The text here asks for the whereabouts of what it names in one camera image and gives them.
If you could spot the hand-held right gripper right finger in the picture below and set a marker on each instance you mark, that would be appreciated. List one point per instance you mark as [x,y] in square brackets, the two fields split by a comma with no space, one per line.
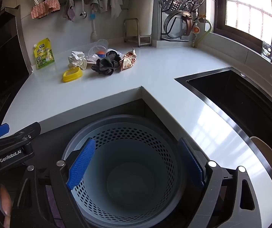
[191,162]

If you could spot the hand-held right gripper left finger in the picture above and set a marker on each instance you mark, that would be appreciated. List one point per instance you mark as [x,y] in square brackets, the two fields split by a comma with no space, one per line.
[81,163]

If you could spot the light blue perforated basket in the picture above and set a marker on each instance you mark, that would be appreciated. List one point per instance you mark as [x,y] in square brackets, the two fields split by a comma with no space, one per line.
[131,171]

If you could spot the grey plastic bin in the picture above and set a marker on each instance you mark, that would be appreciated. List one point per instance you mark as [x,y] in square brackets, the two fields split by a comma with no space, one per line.
[131,118]

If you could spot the white paper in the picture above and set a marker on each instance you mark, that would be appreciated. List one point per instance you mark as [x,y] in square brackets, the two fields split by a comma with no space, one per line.
[77,59]

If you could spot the black cloth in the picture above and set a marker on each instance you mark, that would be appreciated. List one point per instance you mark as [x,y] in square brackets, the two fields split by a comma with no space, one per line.
[106,63]

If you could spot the small orange object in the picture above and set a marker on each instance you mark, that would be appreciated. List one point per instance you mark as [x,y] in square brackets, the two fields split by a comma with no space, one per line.
[100,53]

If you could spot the clear plastic cup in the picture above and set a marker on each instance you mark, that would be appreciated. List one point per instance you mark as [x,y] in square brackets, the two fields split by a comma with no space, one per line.
[98,48]

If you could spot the printed snack wrapper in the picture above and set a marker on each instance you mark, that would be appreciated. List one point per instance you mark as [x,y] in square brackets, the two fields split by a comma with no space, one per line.
[127,60]

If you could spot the person's left hand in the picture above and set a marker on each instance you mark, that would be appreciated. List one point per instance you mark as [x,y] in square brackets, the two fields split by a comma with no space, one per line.
[5,200]

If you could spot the black stove appliance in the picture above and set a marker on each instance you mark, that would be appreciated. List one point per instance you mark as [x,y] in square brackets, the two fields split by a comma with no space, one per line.
[0,64]

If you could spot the yellow spout pouch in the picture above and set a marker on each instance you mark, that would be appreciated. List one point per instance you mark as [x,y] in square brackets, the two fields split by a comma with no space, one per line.
[44,54]

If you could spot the black kitchen sink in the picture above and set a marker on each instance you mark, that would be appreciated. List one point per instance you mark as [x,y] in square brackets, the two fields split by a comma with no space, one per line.
[240,99]

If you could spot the blue bottle brush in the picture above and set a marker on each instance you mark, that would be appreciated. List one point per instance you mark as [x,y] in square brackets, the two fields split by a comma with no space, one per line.
[93,26]

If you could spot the purple hanging cloth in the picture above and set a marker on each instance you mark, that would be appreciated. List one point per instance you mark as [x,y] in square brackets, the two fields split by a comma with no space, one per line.
[71,15]

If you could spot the pink sponge cloth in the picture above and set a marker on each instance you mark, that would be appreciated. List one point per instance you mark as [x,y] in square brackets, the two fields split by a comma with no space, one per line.
[44,7]

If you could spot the grey hanging cloth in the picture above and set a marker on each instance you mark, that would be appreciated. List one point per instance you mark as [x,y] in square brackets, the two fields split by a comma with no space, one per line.
[68,6]

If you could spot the metal ladle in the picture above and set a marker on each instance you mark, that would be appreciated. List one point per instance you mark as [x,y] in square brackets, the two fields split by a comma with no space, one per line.
[83,9]

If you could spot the metal cutting board stand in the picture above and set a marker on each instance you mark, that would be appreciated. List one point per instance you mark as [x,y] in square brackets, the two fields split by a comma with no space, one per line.
[143,39]

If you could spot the gas valve orange knob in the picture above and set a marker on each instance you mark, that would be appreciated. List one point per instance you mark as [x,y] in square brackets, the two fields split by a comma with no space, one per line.
[196,29]

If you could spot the printed glass mug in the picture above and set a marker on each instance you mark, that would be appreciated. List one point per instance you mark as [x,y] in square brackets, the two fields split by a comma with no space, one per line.
[268,51]

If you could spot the glass pot lid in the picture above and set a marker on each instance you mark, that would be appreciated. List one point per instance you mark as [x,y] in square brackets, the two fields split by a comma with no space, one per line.
[173,26]

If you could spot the grey rag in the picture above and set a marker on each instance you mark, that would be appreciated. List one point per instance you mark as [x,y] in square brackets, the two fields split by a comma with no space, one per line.
[95,2]

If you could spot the white hanging cloth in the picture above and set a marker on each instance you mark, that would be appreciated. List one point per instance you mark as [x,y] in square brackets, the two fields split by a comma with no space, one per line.
[115,4]

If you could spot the white cutting board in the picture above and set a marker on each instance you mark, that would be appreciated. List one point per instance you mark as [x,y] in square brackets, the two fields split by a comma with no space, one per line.
[143,4]

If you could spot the window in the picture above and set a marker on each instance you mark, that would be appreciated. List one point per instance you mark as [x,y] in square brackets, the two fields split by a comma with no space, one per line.
[247,7]

